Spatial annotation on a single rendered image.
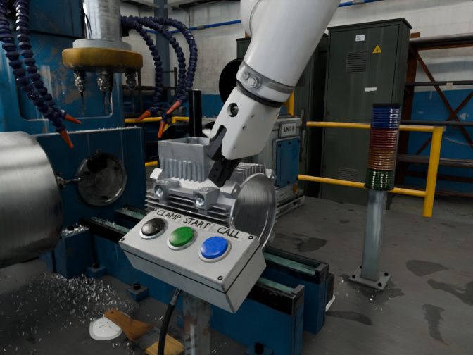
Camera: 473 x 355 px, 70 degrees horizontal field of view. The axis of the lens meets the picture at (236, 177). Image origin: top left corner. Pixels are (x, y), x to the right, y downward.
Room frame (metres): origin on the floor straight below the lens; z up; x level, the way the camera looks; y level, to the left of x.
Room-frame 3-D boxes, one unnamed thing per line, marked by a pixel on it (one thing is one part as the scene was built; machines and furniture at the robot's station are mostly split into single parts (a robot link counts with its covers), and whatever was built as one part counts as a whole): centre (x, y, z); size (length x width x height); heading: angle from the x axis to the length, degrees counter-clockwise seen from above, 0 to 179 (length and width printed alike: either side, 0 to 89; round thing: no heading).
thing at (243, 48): (4.26, -0.53, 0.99); 1.02 x 0.49 x 1.98; 55
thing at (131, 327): (0.55, 0.18, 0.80); 0.21 x 0.05 x 0.01; 53
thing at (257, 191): (0.65, 0.05, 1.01); 0.20 x 0.19 x 0.19; 54
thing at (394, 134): (0.75, -0.33, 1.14); 0.06 x 0.06 x 0.04
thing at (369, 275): (0.75, -0.33, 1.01); 0.08 x 0.08 x 0.42; 53
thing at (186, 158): (0.67, 0.08, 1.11); 0.12 x 0.11 x 0.07; 54
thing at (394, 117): (0.75, -0.33, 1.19); 0.06 x 0.06 x 0.04
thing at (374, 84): (3.69, -1.35, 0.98); 0.72 x 0.49 x 1.96; 55
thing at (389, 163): (0.75, -0.33, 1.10); 0.06 x 0.06 x 0.04
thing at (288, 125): (1.31, -0.07, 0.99); 0.35 x 0.31 x 0.37; 143
